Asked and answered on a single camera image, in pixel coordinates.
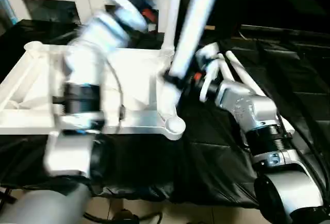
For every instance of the white plastic table top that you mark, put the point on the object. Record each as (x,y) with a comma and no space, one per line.
(31,92)

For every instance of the dark brown rounded object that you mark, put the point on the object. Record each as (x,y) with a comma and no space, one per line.
(126,216)

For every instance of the black plastic mat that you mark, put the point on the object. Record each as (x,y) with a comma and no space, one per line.
(193,162)

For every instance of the white plastic table leg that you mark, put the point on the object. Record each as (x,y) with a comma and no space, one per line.
(175,15)
(224,66)
(245,74)
(196,28)

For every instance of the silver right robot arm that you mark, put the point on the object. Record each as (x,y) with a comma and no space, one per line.
(252,108)

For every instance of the small tan label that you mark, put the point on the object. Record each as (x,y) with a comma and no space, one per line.
(211,27)

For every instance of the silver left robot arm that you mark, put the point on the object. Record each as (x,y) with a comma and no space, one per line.
(85,53)

